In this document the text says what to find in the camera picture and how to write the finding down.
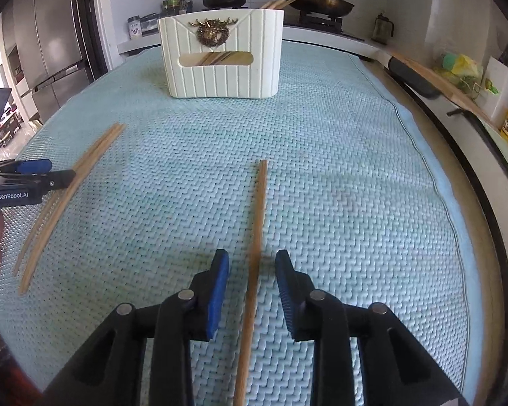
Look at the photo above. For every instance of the white knife block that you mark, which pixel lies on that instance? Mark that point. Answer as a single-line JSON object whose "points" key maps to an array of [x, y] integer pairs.
{"points": [[503, 89]]}

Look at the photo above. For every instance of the grey refrigerator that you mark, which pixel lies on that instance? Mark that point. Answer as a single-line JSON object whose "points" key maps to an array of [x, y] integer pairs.
{"points": [[55, 42]]}

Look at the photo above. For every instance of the spice jar rack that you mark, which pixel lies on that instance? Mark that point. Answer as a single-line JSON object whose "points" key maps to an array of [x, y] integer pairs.
{"points": [[149, 25]]}

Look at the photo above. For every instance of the black gas stove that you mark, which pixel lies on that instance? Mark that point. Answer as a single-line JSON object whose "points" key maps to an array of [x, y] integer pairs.
{"points": [[321, 23]]}

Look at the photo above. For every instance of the yellow green plastic bags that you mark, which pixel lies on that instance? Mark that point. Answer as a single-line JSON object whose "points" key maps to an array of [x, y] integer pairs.
{"points": [[459, 70]]}

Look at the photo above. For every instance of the black flat tray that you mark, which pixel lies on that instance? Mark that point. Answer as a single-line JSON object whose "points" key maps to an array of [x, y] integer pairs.
{"points": [[412, 77]]}

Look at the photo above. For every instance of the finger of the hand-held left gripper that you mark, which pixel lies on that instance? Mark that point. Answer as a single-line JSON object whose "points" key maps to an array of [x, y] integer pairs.
{"points": [[36, 165], [59, 179]]}

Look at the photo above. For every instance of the cream ribbed utensil holder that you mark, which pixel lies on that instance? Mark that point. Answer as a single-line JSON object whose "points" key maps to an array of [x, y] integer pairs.
{"points": [[220, 80]]}

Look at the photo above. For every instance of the yellow cap sauce bottle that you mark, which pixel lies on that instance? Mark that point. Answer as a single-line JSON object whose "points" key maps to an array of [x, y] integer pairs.
{"points": [[171, 4]]}

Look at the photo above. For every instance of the teal woven table mat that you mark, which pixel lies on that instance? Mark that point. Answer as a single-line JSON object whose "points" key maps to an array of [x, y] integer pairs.
{"points": [[343, 177]]}

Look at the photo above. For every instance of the dark sauce bottle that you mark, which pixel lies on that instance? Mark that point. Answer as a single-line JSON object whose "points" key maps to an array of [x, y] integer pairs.
{"points": [[186, 5]]}

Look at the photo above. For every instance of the wooden cutting board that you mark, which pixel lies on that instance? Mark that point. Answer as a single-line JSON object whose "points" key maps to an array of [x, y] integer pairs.
{"points": [[461, 97]]}

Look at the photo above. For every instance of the glass kettle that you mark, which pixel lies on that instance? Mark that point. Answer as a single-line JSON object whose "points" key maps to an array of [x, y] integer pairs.
{"points": [[382, 29]]}

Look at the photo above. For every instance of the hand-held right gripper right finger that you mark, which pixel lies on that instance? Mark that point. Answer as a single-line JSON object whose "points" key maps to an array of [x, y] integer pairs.
{"points": [[290, 304]]}

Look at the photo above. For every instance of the wooden dining table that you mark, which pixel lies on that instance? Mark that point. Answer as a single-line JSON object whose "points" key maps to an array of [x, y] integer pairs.
{"points": [[8, 124]]}

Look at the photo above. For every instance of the white label spice jar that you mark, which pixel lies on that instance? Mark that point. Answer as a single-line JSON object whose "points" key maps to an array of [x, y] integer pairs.
{"points": [[134, 27]]}

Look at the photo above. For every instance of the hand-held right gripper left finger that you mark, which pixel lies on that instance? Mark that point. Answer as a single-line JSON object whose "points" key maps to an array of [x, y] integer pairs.
{"points": [[216, 304]]}

